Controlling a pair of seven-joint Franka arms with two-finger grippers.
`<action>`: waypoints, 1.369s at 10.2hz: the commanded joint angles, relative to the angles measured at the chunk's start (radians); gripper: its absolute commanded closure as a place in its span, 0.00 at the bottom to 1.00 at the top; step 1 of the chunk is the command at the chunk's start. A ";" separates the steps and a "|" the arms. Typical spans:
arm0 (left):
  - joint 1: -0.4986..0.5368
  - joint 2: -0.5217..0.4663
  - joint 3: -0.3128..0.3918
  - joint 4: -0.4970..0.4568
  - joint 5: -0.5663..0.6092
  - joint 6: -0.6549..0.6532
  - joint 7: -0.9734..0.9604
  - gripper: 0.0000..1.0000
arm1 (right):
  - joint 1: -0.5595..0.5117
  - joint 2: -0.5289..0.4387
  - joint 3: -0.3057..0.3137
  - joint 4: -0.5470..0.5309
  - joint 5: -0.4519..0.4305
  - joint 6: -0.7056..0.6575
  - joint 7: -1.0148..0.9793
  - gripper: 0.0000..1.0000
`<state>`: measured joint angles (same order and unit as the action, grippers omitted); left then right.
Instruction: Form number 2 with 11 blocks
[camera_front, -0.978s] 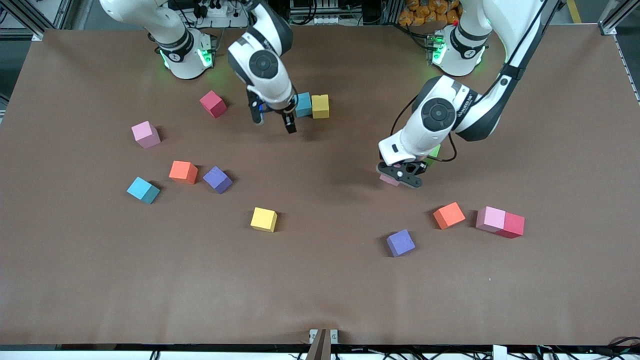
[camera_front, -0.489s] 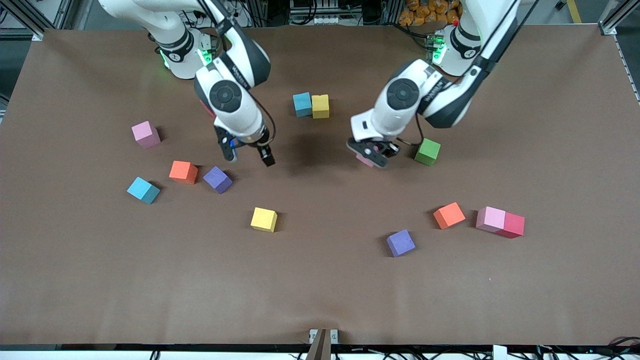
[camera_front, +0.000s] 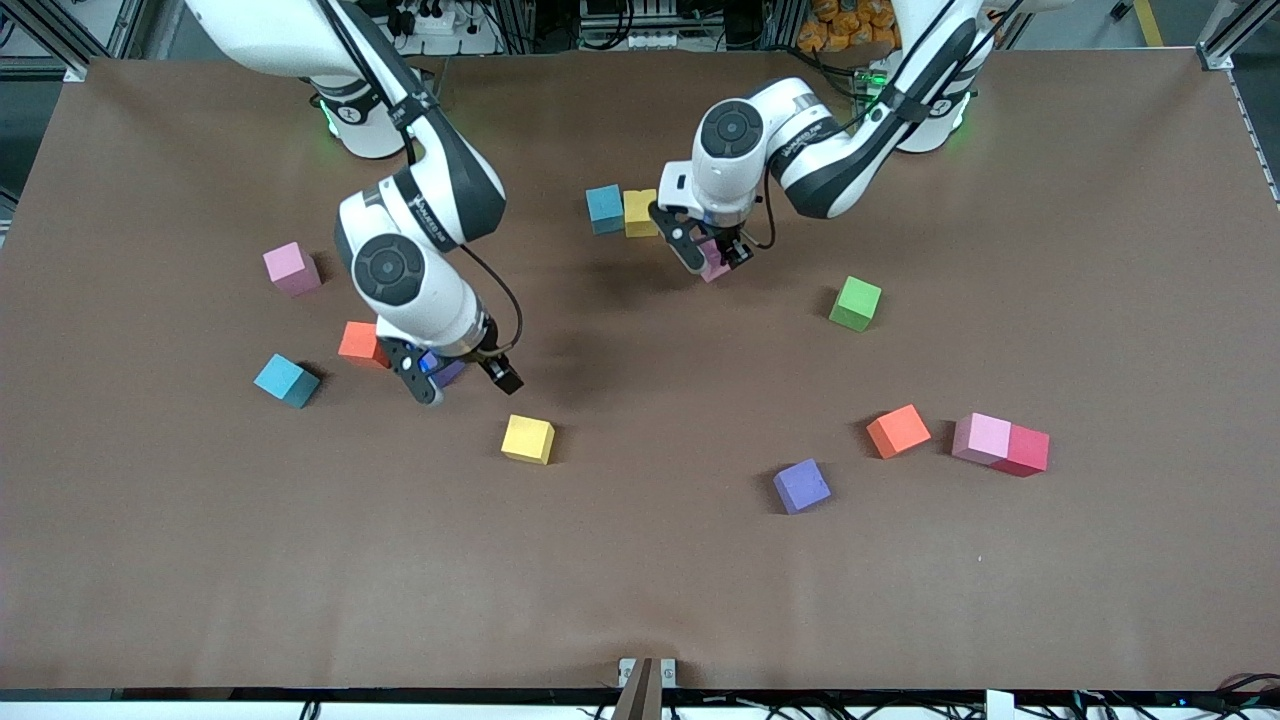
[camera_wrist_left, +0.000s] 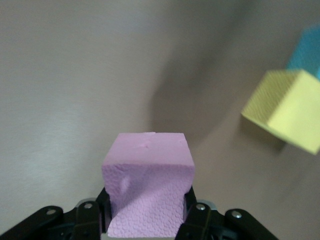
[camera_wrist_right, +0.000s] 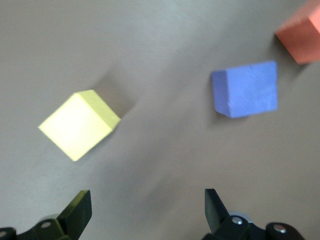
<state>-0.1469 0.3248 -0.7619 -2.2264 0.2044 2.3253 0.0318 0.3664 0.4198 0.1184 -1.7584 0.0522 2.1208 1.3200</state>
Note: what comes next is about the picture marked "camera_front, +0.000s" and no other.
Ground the yellow foam block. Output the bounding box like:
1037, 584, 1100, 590
500, 414, 556, 467
623, 188, 661, 239

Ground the blue foam block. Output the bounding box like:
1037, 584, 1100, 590
253, 353, 322, 409
586, 184, 626, 236

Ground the green foam block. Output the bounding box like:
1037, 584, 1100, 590
828, 276, 883, 333

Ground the orange foam block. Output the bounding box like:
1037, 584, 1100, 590
866, 404, 932, 460
338, 321, 391, 370

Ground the white slotted power strip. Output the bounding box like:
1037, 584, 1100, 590
580, 0, 701, 51

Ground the bag of orange items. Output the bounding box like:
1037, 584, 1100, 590
797, 0, 901, 53

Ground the brown table cover sheet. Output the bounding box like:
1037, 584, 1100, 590
0, 50, 1280, 691

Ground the white power strip with plugs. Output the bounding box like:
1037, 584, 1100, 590
385, 0, 501, 56

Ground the red foam block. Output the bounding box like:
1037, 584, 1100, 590
990, 424, 1051, 478

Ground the brown camera mount with bracket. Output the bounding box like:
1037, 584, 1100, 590
612, 657, 678, 720

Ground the aluminium frame profile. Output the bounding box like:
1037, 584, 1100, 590
15, 0, 151, 83
1195, 0, 1280, 71

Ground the silver perforated edge rail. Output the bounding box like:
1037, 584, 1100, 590
1225, 68, 1280, 209

